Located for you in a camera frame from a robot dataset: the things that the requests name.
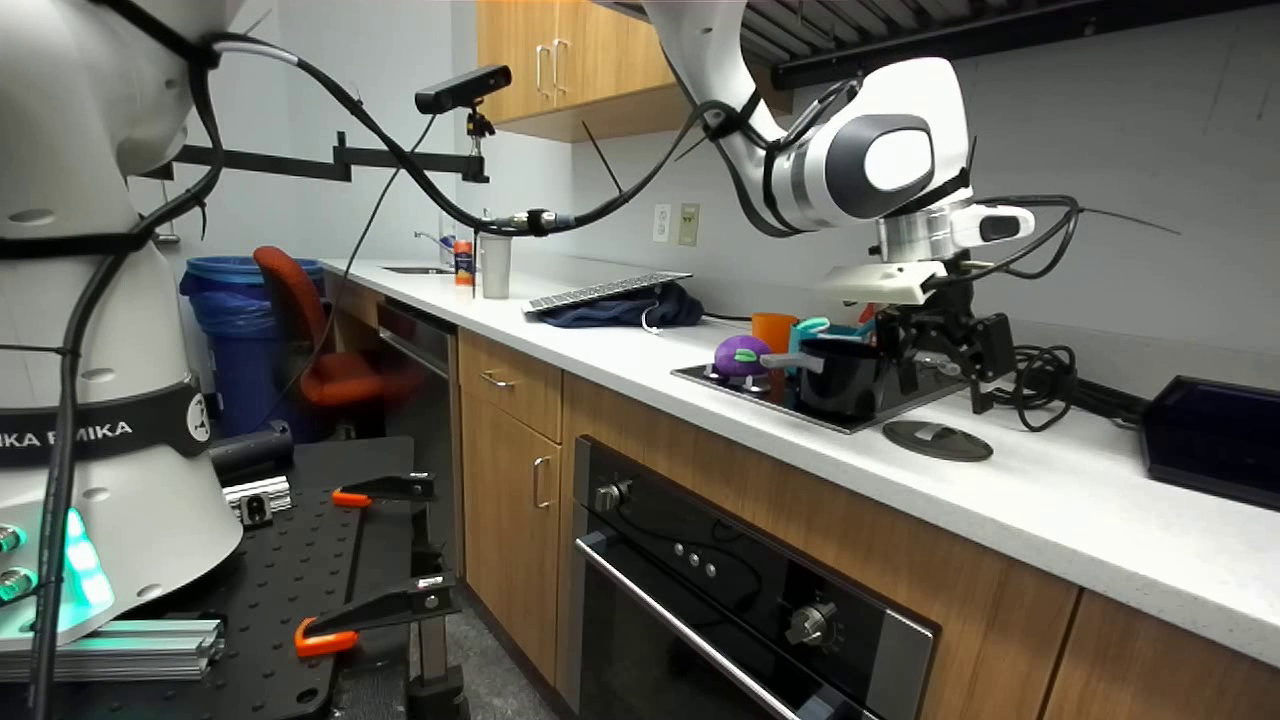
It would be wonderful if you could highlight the black perforated breadboard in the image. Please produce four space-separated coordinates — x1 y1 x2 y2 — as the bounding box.
0 437 418 720

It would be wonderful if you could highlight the black built-in oven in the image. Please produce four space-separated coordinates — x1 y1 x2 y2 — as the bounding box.
572 437 940 720

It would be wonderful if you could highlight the purple toy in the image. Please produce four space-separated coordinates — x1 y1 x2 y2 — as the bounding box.
714 330 778 393

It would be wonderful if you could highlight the black cylindrical device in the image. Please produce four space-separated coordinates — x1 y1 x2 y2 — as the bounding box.
210 423 295 486

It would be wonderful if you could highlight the black camera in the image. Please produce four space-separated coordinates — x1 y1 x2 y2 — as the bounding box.
413 59 518 116

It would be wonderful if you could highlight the black cooktop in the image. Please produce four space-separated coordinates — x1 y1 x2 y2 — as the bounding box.
672 346 976 431

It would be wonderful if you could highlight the wooden wall cabinet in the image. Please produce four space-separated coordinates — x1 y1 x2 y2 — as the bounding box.
474 0 794 144

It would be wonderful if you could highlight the grey laptop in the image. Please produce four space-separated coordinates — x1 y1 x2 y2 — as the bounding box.
521 268 698 319

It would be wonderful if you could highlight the sink faucet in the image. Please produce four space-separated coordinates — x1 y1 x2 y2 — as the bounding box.
413 194 460 273

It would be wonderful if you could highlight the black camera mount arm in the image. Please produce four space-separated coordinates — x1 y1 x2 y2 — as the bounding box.
175 128 494 189

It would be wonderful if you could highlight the orange cup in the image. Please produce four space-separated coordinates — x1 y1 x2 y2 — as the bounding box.
750 306 802 357

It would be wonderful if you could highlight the small white box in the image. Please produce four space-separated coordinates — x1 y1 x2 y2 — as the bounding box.
219 477 295 533

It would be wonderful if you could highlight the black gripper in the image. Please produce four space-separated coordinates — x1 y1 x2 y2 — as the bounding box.
878 285 1018 414

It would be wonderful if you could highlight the dark dishwasher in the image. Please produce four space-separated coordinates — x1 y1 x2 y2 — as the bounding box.
375 290 465 535

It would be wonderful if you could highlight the aluminium extrusion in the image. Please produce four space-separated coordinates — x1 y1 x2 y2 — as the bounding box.
0 615 227 688

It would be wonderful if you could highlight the black cable bundle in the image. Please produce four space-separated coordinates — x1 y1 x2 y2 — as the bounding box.
994 341 1154 437

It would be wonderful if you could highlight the black box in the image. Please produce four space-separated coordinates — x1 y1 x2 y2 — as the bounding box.
1142 371 1280 510

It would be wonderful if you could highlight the plain wooden cabinet door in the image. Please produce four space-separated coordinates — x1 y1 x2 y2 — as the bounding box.
1041 590 1280 720

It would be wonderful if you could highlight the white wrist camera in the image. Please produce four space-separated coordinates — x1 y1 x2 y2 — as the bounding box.
815 256 944 319

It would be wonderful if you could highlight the teal cup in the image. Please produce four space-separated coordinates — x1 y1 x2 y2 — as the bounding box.
790 312 855 350

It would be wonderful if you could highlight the dark grey round lid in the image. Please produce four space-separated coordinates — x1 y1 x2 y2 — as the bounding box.
881 414 995 464

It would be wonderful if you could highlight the grey toy utensil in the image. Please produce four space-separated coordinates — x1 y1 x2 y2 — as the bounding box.
760 346 834 377

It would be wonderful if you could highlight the red chair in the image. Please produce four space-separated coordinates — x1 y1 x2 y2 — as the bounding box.
253 245 432 414

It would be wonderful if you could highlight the wooden cabinet door with handle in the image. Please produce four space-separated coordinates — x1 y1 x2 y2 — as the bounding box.
456 393 565 693

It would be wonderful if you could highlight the orange black clamp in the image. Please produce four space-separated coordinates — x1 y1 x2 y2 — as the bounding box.
328 469 442 516
293 570 460 668

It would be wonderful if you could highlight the wooden oven surround panel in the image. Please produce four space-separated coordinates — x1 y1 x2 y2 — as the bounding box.
555 371 1079 720

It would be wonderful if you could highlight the black cup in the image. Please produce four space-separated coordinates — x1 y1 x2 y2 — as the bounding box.
794 330 893 431

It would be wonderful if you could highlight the blue trash bin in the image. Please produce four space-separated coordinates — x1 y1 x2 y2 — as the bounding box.
175 251 333 443

